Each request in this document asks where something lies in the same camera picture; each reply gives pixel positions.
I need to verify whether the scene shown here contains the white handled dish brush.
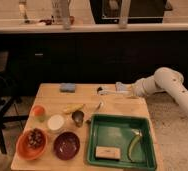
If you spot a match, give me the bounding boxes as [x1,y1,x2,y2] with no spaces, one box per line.
[97,87,128,95]

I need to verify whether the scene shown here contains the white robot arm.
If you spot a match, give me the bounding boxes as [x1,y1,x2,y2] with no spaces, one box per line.
[128,67,188,116]

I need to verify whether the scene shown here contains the green plastic tray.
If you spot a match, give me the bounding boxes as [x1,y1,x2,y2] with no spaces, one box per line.
[87,114,157,171]

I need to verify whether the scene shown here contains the metal spoon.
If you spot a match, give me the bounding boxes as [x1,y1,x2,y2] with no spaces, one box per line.
[87,101,105,122]

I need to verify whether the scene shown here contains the green banana-shaped toy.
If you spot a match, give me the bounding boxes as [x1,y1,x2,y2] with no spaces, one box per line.
[128,134,142,161]

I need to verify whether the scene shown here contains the metal cup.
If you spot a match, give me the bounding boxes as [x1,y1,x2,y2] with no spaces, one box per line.
[72,110,84,127]

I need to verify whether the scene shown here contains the blue sponge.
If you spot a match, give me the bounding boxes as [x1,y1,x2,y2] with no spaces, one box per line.
[60,83,76,93]

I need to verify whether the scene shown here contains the black appliance on counter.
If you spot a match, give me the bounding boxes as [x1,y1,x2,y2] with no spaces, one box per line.
[89,0,173,25]

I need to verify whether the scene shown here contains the dark red bowl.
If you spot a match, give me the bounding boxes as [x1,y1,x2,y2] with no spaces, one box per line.
[53,131,80,160]

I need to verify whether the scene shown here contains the orange topped small cup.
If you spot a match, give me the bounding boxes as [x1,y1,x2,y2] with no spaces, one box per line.
[32,105,45,122]

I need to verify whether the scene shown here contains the orange bowl with food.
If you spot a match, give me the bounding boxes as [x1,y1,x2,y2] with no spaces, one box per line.
[16,128,47,160]

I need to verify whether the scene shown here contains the dark cabinet counter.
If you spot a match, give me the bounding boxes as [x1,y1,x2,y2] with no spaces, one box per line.
[0,31,188,95]

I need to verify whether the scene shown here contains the black office chair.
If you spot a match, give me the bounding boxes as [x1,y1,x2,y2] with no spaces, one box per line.
[0,49,30,153]

